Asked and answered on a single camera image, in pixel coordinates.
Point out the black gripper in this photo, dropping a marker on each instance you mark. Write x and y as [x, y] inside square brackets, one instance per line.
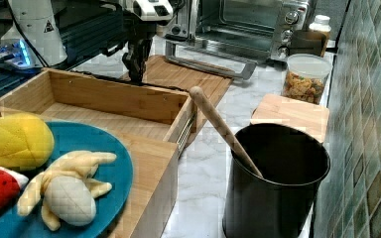
[139, 38]

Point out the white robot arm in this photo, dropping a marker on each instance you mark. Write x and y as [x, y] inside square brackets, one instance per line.
[36, 35]

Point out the wooden drawer cabinet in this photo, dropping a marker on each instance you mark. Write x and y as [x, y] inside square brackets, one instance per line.
[144, 181]

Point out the wooden cutting board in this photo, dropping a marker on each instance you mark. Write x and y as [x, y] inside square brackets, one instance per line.
[185, 79]

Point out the wooden spoon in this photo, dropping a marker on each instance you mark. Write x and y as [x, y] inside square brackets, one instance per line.
[212, 115]

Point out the silver toaster oven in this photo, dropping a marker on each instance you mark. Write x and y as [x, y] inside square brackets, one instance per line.
[252, 31]

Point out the yellow plush lemon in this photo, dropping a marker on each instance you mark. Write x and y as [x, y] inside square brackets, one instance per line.
[26, 142]

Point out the plush peeled banana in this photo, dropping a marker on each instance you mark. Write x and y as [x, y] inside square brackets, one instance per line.
[67, 189]

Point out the clear cereal container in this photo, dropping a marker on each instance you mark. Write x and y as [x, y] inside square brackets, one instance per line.
[305, 77]

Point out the wooden block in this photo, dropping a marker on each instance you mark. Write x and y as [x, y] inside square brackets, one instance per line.
[303, 116]

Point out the white lidded bottle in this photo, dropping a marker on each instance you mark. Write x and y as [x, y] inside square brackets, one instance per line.
[321, 25]

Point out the black utensil holder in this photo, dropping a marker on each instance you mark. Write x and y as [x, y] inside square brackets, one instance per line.
[276, 204]

